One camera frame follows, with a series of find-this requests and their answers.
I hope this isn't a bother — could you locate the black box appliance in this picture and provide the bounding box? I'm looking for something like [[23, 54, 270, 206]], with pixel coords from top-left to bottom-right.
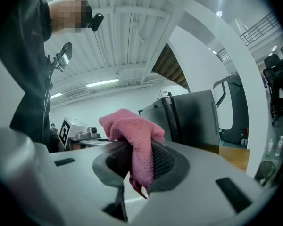
[[138, 89, 221, 154]]

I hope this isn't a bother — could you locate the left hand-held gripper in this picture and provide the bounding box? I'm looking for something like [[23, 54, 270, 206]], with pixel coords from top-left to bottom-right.
[[58, 116, 101, 151]]

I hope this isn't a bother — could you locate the black chest-mounted device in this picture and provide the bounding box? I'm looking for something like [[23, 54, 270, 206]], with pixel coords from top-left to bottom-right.
[[52, 41, 73, 72]]

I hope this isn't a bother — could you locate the black chest device cable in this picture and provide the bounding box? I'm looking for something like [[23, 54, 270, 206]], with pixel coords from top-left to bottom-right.
[[41, 65, 56, 143]]

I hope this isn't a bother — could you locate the wooden staircase underside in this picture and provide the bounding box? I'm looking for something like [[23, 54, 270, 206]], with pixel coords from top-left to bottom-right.
[[152, 43, 189, 89]]

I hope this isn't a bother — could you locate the black balcony railing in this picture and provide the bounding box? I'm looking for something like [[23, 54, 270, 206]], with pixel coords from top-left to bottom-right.
[[216, 10, 281, 62]]

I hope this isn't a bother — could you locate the pink cleaning cloth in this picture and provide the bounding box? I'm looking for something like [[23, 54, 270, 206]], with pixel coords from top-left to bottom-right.
[[98, 108, 165, 199]]

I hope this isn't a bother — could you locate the black head-worn camera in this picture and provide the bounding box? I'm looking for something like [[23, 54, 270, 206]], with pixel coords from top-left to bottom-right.
[[86, 12, 105, 32]]

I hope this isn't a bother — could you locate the large white black machine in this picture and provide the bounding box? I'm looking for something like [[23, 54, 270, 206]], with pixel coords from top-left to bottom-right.
[[212, 73, 250, 147]]

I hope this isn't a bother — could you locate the low wooden table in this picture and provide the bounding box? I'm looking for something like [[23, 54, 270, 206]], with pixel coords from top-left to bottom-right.
[[218, 146, 250, 173]]

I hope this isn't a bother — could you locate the black round bin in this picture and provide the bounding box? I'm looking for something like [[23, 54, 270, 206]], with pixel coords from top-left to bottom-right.
[[254, 160, 276, 187]]

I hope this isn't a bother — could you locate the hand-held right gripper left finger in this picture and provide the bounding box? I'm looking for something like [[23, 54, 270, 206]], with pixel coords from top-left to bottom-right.
[[49, 140, 134, 226]]

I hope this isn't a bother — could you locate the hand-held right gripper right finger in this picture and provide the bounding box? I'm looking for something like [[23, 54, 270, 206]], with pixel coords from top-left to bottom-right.
[[132, 139, 272, 226]]

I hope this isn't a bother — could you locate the person's black-clad torso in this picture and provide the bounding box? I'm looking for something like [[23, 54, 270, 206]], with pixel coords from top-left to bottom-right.
[[0, 0, 59, 153]]

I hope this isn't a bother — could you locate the clear plastic water bottle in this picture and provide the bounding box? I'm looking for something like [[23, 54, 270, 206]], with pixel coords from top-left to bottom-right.
[[266, 139, 274, 157], [275, 135, 283, 157]]

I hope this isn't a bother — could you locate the black office chair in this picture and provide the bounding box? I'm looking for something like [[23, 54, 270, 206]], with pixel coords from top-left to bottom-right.
[[263, 54, 283, 126]]

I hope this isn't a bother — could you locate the person's head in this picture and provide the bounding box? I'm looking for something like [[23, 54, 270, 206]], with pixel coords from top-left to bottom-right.
[[48, 0, 93, 35]]

